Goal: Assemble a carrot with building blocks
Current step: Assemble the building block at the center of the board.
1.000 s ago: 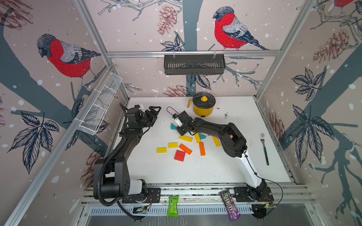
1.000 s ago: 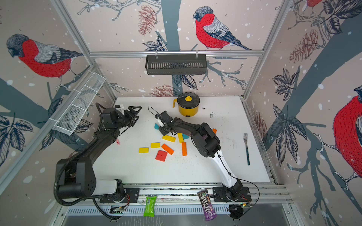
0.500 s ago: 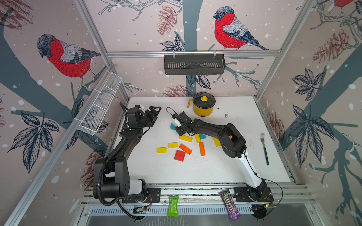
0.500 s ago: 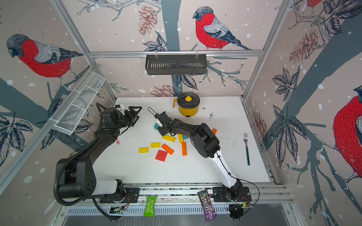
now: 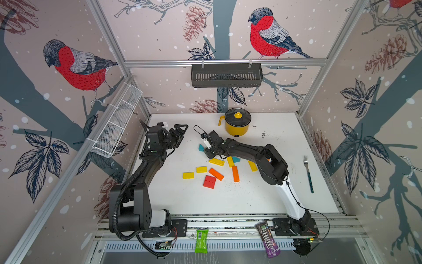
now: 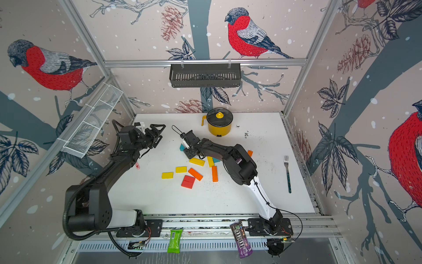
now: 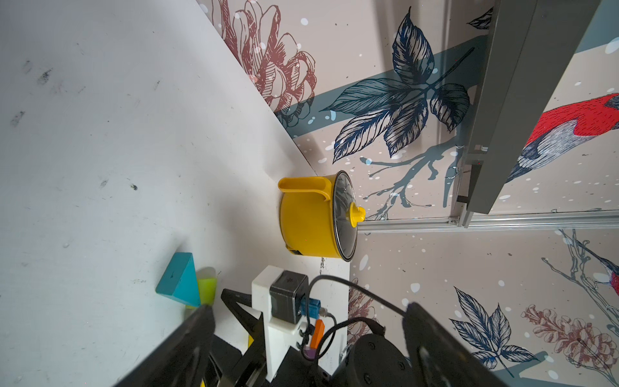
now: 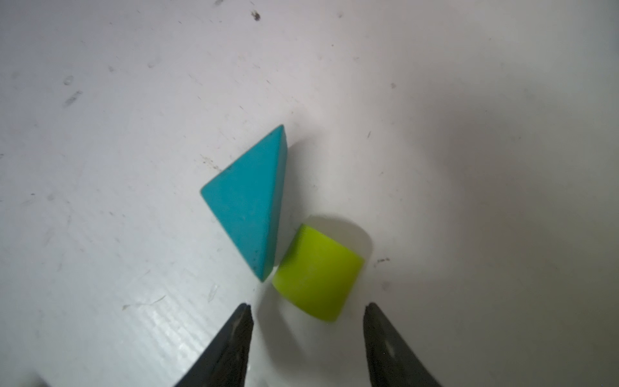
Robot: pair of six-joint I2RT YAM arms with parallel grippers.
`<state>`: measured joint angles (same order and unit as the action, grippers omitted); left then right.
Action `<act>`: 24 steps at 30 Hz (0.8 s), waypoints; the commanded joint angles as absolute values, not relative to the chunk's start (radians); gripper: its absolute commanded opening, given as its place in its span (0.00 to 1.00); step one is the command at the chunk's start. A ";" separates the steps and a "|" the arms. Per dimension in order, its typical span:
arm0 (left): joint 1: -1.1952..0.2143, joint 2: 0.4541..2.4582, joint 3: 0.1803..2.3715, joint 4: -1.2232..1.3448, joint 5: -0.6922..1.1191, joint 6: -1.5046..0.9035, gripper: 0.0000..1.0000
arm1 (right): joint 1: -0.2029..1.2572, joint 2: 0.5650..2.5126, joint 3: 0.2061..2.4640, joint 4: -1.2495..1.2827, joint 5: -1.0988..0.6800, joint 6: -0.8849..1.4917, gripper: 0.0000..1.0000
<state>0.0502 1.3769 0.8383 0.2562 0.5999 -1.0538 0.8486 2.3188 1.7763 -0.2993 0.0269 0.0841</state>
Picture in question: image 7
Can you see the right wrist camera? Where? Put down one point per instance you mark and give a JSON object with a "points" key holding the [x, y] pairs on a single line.
{"points": [[281, 296]]}

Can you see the light green cylinder block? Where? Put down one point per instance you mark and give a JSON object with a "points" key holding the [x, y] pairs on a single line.
{"points": [[207, 285]]}

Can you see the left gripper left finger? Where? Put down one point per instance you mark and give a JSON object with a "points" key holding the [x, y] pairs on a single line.
{"points": [[181, 360]]}

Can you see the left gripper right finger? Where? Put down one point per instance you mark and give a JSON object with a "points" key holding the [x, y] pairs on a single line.
{"points": [[436, 357]]}

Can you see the teal triangle block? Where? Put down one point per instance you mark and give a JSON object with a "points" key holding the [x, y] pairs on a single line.
{"points": [[179, 281]]}

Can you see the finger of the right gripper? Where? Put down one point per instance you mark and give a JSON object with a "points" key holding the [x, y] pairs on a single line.
{"points": [[250, 369]]}

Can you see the yellow pot with lid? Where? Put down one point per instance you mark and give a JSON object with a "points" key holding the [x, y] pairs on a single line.
{"points": [[319, 216]]}

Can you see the orange block far right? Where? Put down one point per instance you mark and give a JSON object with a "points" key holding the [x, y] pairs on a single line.
{"points": [[319, 330]]}

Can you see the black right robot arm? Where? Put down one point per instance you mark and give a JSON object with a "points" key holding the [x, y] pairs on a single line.
{"points": [[371, 361]]}

